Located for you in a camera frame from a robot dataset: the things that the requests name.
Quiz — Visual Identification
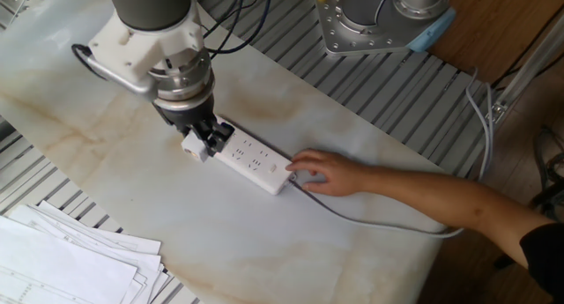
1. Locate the person right hand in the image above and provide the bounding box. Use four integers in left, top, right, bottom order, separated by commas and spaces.
285, 148, 374, 198

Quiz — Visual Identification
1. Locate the aluminium frame beam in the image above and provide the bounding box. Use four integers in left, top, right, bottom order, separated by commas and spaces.
490, 12, 564, 125

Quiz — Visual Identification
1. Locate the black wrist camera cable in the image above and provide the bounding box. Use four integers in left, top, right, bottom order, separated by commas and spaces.
70, 42, 109, 83

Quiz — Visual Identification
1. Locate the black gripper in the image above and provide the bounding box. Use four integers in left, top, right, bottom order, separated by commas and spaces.
152, 93, 236, 158

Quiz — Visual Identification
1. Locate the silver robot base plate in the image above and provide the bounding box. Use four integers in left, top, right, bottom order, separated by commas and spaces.
315, 0, 442, 57

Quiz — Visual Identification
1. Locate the white bulb holder adapter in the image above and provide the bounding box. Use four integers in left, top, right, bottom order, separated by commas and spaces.
180, 130, 212, 164

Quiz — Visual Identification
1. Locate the grey power strip cable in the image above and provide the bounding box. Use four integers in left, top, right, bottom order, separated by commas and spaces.
288, 65, 497, 240

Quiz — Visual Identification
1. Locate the person right forearm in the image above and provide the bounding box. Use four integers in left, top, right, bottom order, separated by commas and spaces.
363, 167, 545, 270

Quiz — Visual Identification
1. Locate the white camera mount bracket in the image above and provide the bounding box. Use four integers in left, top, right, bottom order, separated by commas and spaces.
86, 0, 208, 83

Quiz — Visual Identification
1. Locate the stack of white paper sheets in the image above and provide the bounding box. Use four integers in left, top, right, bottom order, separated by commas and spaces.
0, 200, 175, 304

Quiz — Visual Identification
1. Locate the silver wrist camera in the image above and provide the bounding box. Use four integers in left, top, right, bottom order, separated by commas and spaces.
85, 48, 160, 103

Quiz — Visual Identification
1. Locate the white power strip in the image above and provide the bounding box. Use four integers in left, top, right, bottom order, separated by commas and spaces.
213, 116, 297, 196

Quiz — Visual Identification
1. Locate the black shirt sleeve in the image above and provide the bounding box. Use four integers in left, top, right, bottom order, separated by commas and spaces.
519, 222, 564, 304

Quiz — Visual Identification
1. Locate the black chair base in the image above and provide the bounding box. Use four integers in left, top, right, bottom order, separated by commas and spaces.
531, 126, 564, 226

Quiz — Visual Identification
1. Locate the white marble pattern board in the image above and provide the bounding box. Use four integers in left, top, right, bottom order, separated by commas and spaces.
0, 0, 467, 304

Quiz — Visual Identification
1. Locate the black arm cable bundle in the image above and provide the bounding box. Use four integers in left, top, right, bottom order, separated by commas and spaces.
193, 0, 275, 61

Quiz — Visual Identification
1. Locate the silver metal bracket plate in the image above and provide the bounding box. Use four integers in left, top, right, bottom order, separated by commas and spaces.
0, 0, 61, 30

